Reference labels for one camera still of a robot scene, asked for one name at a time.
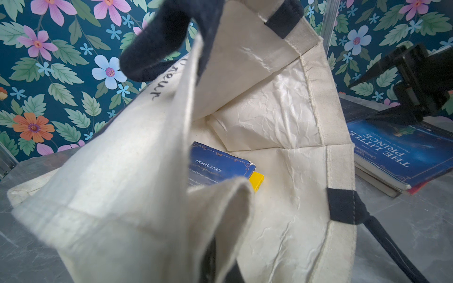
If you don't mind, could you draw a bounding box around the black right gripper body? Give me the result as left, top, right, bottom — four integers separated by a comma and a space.
395, 44, 453, 117

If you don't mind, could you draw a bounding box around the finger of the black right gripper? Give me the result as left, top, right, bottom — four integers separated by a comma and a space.
349, 46, 407, 88
366, 105, 424, 126

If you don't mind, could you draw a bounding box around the blue green spine book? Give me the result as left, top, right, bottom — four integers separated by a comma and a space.
348, 120, 453, 192

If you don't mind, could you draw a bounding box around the maroon grid cover book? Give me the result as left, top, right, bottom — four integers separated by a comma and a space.
407, 172, 453, 195

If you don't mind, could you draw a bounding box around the yellow spine book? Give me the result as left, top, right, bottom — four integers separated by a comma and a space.
249, 172, 264, 192

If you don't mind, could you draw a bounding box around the cream canvas tote bag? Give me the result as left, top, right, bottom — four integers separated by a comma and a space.
7, 1, 426, 283

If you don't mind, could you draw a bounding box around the blue green Animal Farm book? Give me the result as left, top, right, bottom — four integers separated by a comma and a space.
188, 141, 256, 186

